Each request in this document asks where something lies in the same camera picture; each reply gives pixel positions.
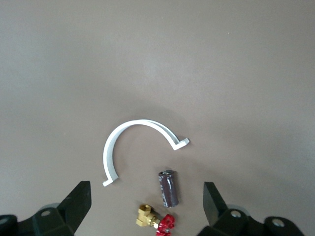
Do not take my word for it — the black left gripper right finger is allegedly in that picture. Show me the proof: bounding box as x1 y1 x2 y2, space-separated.
203 181 305 236

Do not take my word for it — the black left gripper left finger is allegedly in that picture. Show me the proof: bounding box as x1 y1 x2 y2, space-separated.
0 180 92 236

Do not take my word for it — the dark terminal block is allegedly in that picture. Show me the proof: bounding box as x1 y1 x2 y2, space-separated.
157 169 180 208

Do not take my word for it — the white curved pipe clamp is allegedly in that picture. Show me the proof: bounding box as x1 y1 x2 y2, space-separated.
102 119 190 187

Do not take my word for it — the brown table cover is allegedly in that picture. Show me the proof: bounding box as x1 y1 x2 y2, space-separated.
0 0 315 236

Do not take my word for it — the brass valve red handle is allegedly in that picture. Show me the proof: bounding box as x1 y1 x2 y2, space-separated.
135 203 175 236

